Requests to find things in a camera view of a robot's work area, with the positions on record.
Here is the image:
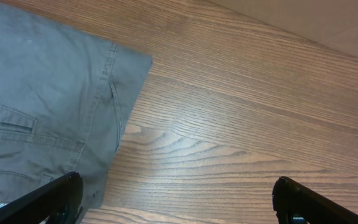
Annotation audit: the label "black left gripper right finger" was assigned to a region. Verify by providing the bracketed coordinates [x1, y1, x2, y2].
[272, 176, 358, 224]

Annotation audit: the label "grey shorts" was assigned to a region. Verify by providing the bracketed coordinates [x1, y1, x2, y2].
[0, 3, 152, 210]

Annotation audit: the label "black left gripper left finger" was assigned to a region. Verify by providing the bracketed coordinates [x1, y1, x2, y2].
[0, 172, 83, 224]

